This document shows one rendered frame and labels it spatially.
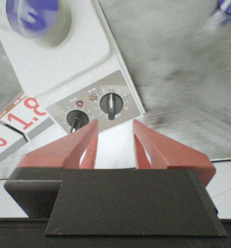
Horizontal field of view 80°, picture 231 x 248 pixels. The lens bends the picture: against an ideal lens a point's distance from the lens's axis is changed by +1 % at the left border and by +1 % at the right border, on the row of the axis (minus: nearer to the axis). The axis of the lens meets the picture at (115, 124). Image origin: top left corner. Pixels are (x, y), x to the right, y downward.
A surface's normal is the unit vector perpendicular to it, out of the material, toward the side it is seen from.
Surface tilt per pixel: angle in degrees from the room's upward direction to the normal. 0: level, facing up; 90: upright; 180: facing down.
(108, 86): 30
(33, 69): 0
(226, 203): 0
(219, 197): 0
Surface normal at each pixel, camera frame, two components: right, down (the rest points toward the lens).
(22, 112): 0.18, 0.65
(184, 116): -0.22, 0.14
